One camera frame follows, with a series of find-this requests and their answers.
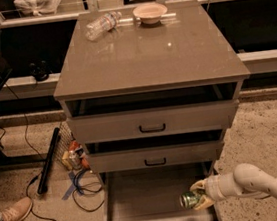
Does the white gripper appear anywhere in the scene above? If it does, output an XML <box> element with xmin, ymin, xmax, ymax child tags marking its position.
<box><xmin>189</xmin><ymin>174</ymin><xmax>238</xmax><ymax>210</ymax></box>

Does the green soda can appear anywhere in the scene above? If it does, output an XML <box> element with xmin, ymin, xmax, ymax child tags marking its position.
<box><xmin>179</xmin><ymin>189</ymin><xmax>205</xmax><ymax>209</ymax></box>

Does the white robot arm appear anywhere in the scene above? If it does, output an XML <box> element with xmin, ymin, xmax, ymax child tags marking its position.
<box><xmin>189</xmin><ymin>163</ymin><xmax>277</xmax><ymax>210</ymax></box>

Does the grey bottom drawer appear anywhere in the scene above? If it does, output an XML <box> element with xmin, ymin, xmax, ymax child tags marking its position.
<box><xmin>104</xmin><ymin>163</ymin><xmax>221</xmax><ymax>221</ymax></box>

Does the grey drawer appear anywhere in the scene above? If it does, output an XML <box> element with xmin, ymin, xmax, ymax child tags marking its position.
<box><xmin>62</xmin><ymin>82</ymin><xmax>239</xmax><ymax>144</ymax></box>
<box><xmin>104</xmin><ymin>163</ymin><xmax>221</xmax><ymax>221</ymax></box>
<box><xmin>86</xmin><ymin>129</ymin><xmax>224</xmax><ymax>173</ymax></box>

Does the grey middle drawer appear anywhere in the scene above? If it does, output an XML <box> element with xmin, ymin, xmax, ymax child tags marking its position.
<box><xmin>86</xmin><ymin>129</ymin><xmax>224</xmax><ymax>173</ymax></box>

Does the grey drawer cabinet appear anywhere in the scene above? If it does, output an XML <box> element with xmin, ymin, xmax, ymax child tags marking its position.
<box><xmin>43</xmin><ymin>0</ymin><xmax>262</xmax><ymax>180</ymax></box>

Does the grey top drawer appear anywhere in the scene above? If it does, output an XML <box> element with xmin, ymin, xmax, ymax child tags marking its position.
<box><xmin>62</xmin><ymin>82</ymin><xmax>239</xmax><ymax>144</ymax></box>

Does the black tube on floor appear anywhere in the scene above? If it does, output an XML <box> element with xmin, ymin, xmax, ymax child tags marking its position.
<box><xmin>37</xmin><ymin>127</ymin><xmax>60</xmax><ymax>195</ymax></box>

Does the white bowl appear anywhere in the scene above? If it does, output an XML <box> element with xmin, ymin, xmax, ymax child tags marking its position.
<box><xmin>132</xmin><ymin>3</ymin><xmax>168</xmax><ymax>25</ymax></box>

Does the clear plastic water bottle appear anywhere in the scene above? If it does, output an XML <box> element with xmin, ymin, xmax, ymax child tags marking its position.
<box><xmin>86</xmin><ymin>11</ymin><xmax>122</xmax><ymax>41</ymax></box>

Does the black clamp device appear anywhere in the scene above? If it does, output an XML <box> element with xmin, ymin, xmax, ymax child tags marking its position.
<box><xmin>29</xmin><ymin>61</ymin><xmax>51</xmax><ymax>81</ymax></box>

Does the white plastic bag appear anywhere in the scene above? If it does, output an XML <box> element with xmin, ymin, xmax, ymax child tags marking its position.
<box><xmin>13</xmin><ymin>0</ymin><xmax>62</xmax><ymax>16</ymax></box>

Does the wire basket with items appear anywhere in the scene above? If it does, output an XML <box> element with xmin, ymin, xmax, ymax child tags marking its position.
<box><xmin>55</xmin><ymin>122</ymin><xmax>90</xmax><ymax>171</ymax></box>

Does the black floor cable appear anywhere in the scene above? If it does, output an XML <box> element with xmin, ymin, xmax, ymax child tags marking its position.
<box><xmin>11</xmin><ymin>71</ymin><xmax>109</xmax><ymax>221</ymax></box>

